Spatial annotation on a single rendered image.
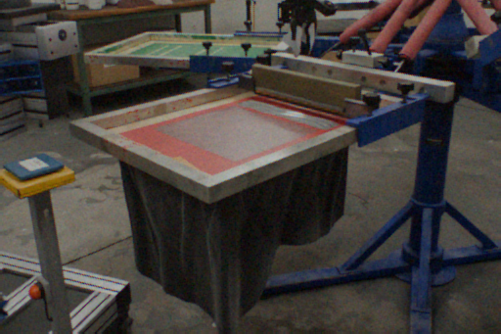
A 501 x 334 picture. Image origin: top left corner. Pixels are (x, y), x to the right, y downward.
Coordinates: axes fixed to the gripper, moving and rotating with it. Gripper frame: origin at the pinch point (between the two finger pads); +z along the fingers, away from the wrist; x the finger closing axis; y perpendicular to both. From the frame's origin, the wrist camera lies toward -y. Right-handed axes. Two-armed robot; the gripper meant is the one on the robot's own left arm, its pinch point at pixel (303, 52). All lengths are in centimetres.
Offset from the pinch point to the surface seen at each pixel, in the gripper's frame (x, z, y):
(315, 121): 8.5, 16.6, -11.9
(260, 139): 28.2, 16.9, -10.2
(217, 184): 58, 14, -29
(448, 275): -85, 112, -12
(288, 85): 1.8, 10.4, 4.7
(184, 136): 40.5, 16.7, 5.9
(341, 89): 1.8, 8.1, -15.5
